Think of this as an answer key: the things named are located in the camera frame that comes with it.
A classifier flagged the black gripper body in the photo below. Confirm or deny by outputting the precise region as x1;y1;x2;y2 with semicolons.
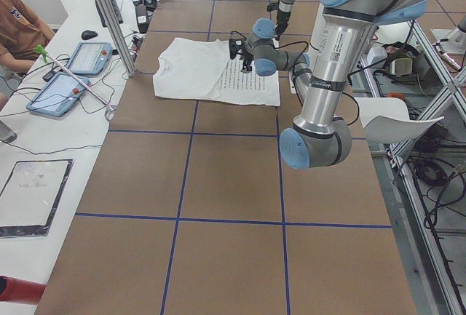
240;44;254;66
275;11;291;35

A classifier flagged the white long-sleeve printed shirt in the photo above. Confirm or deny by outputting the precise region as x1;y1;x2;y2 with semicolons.
153;37;280;106

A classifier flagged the black power adapter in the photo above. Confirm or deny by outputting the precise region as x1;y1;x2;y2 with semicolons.
135;4;150;33

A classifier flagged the white plastic chair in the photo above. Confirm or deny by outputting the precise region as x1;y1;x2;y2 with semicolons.
355;97;444;144

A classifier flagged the black keyboard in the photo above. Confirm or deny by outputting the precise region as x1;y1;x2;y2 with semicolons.
95;0;125;28

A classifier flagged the upper blue teach pendant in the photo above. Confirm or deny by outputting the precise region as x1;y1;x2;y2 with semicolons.
66;41;112;76

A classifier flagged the blue teach pendant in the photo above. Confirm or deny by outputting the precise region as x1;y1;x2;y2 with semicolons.
26;72;90;117
66;41;112;76

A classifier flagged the black computer mouse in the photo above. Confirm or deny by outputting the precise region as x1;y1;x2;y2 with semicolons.
81;30;98;41

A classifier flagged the lower blue teach pendant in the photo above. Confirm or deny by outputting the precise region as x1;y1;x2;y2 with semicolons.
26;72;90;117

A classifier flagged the pink stick green clip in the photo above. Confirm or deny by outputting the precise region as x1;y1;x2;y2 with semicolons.
33;45;117;121

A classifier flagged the person in brown shirt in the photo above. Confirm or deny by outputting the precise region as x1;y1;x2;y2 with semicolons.
0;0;56;111

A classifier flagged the red cylinder object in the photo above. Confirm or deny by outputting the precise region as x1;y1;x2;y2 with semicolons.
1;276;46;305

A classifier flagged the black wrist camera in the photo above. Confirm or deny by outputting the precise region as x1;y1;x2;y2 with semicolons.
229;39;244;60
266;1;279;12

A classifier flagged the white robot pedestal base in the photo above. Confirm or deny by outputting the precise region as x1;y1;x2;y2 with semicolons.
287;31;321;95

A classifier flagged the aluminium frame post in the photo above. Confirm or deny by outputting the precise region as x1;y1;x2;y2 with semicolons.
96;0;136;77

